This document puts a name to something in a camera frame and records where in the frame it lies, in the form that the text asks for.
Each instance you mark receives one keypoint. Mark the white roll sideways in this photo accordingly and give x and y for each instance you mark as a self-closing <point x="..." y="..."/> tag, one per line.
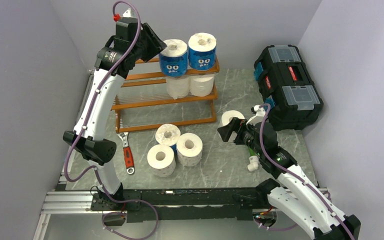
<point x="201" y="85"/>

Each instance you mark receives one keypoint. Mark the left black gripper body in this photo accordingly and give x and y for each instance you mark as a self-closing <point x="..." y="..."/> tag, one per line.
<point x="149" y="45"/>

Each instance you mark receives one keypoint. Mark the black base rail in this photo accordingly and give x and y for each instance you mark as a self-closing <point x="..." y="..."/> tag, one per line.
<point x="240" y="203"/>

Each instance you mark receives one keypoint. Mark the blue roll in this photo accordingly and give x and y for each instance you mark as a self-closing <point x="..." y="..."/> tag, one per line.
<point x="202" y="51"/>
<point x="168" y="135"/>
<point x="173" y="60"/>

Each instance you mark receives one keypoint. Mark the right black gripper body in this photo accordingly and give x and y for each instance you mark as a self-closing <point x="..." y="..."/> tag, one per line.
<point x="245" y="135"/>

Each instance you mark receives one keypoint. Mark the green and white pipe fitting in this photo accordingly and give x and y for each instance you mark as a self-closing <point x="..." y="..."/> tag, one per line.
<point x="253" y="161"/>

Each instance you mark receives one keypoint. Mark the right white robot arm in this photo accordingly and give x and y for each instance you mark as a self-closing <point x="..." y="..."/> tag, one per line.
<point x="289" y="189"/>

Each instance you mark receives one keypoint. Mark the white roll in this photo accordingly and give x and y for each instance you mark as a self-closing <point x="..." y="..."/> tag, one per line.
<point x="189" y="149"/>
<point x="227" y="116"/>
<point x="161" y="159"/>
<point x="178" y="87"/>

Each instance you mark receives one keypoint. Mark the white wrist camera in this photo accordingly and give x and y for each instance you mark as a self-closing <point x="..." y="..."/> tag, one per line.
<point x="129" y="13"/>
<point x="259" y="113"/>

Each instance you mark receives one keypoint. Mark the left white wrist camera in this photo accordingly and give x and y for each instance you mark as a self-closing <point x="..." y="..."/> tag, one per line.
<point x="129" y="13"/>

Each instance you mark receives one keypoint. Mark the orange wooden two-tier shelf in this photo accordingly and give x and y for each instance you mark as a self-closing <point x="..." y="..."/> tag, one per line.
<point x="127" y="99"/>

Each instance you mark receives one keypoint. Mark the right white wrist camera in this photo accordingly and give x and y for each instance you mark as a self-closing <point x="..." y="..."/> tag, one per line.
<point x="259" y="113"/>

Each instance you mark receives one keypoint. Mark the black plastic toolbox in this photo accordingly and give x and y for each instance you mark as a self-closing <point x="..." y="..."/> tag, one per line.
<point x="286" y="85"/>

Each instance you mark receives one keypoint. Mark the red handled tool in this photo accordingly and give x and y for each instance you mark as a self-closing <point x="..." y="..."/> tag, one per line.
<point x="128" y="156"/>

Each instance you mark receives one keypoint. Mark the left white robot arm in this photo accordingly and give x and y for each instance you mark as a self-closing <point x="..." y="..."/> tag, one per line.
<point x="88" y="135"/>

